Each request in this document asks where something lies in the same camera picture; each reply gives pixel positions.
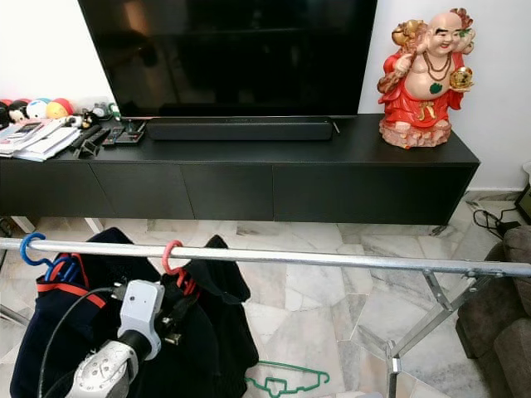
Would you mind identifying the black shirt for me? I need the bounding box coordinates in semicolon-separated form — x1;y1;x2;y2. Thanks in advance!
145;235;260;398

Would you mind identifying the orange ball toy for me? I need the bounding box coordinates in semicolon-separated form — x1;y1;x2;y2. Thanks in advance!
45;98;74;120

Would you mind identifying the black mouse head toy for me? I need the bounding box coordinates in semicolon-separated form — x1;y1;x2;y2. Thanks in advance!
2;99;24;125

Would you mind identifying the red laughing buddha statue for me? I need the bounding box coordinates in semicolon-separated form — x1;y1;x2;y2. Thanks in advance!
377;8;476;150

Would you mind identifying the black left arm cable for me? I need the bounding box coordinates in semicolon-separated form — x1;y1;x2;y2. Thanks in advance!
37;286;125;398

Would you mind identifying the white blue ball toy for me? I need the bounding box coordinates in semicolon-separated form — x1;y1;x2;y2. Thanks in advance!
23;99;48;121

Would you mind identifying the green wire hanger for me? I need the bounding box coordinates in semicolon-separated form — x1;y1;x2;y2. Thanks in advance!
245;360;331;397

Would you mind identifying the black floor power cable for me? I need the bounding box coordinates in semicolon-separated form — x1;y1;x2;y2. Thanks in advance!
471;206;517;240

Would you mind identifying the black television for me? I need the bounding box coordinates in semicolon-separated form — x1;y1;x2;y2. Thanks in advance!
79;0;378;117

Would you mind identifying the blue plastic hanger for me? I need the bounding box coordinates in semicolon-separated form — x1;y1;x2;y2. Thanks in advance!
20;231;80;284

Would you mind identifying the silver metal clothes rack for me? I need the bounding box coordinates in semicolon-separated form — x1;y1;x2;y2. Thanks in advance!
0;235;531;397

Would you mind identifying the stack of books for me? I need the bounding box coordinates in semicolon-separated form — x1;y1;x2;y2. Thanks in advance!
0;120;80;163

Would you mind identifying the small black electronic device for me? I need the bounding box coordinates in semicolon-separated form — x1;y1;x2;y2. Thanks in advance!
101;121;146;147

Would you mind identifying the black tv console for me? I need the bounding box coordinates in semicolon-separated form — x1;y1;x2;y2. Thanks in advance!
0;113;480;226

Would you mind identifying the red plastic hanger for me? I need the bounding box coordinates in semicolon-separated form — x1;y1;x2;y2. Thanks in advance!
162;240;192;295

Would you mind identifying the navy blue t-shirt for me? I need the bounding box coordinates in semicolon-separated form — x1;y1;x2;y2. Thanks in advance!
10;227;142;398

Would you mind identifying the black soundbar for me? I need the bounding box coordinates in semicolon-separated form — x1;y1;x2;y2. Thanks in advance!
145;117;335;142

